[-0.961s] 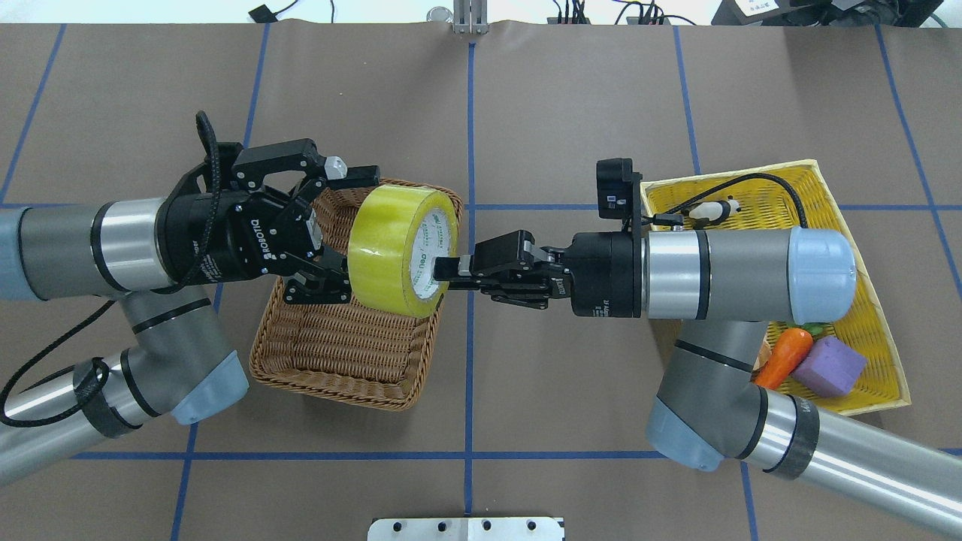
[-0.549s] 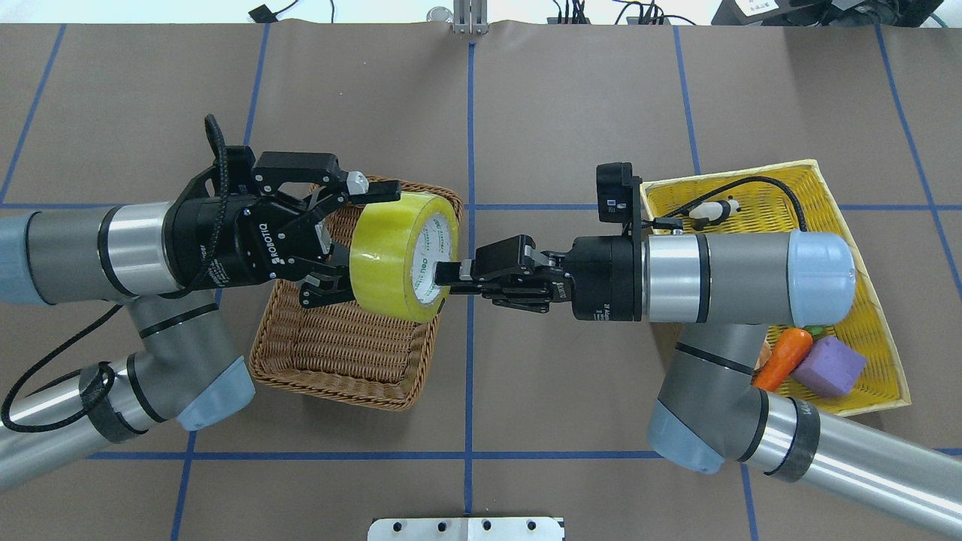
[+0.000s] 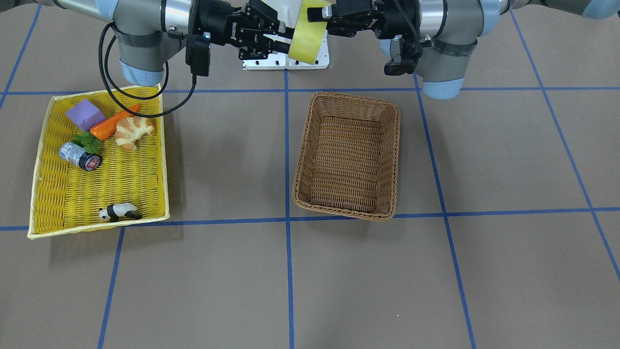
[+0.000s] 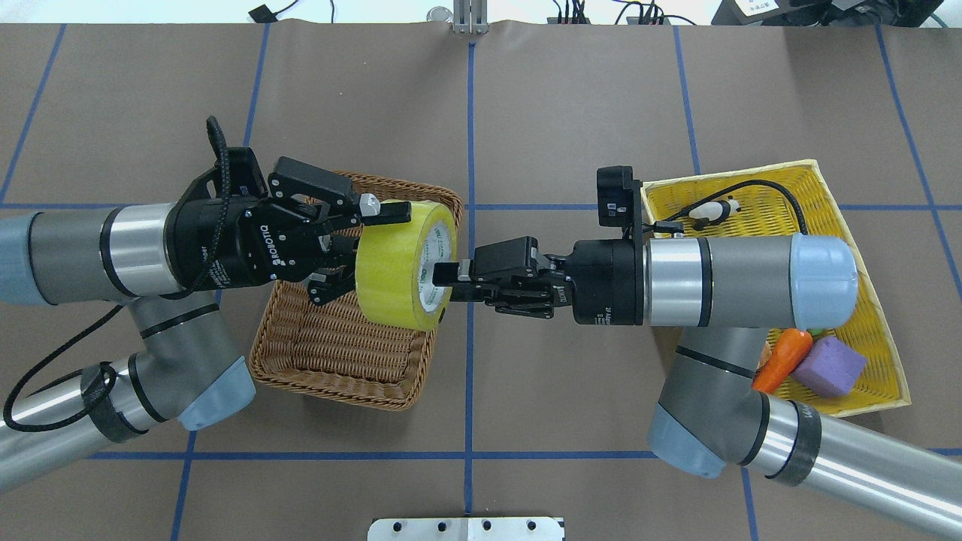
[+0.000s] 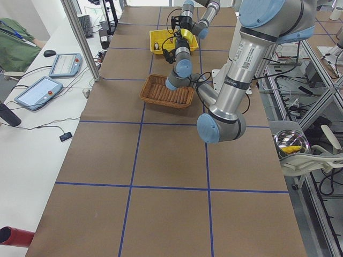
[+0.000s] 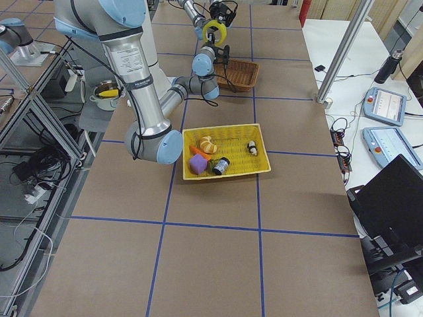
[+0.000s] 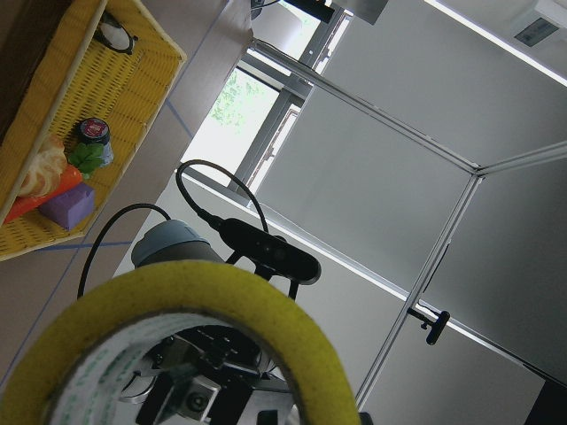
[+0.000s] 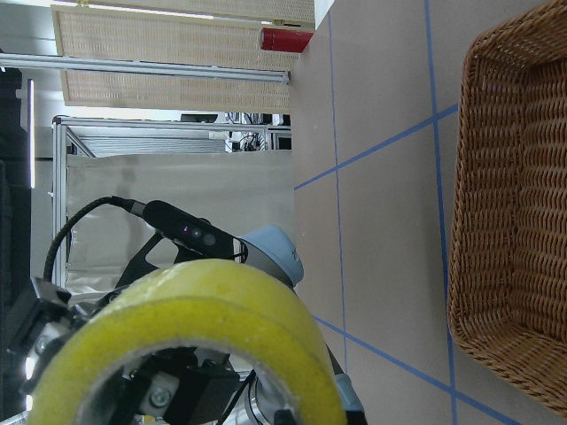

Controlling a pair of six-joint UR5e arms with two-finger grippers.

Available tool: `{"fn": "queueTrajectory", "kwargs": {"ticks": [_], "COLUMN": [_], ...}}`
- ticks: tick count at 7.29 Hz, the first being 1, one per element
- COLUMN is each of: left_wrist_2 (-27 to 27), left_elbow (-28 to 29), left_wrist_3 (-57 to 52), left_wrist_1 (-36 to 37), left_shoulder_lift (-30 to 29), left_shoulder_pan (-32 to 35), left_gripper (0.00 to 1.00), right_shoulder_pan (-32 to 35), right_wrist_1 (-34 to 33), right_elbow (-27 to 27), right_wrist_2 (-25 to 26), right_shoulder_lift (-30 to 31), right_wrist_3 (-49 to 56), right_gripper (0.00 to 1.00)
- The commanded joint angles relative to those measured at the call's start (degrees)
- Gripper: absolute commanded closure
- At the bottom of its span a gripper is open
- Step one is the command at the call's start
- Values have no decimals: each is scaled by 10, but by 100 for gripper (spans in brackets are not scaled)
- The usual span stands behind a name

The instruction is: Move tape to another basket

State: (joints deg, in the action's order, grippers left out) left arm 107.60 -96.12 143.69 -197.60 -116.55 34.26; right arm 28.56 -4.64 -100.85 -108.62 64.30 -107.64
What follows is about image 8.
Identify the yellow packing tape roll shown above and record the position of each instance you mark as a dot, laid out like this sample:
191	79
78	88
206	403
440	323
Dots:
218	304

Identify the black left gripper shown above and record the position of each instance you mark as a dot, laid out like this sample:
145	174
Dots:
43	321

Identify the bamboo blind panel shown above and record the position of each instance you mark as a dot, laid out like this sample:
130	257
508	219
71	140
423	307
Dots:
195	33

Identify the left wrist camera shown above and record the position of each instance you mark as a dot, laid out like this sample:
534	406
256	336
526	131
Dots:
189	231

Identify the red cylinder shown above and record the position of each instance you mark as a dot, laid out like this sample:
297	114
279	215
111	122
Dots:
284	40

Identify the blue tape line lengthwise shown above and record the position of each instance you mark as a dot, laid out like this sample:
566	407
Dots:
438	115

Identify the brown wicker basket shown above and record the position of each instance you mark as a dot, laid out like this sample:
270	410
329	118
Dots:
506	303

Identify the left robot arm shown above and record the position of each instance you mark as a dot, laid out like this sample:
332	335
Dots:
237	392

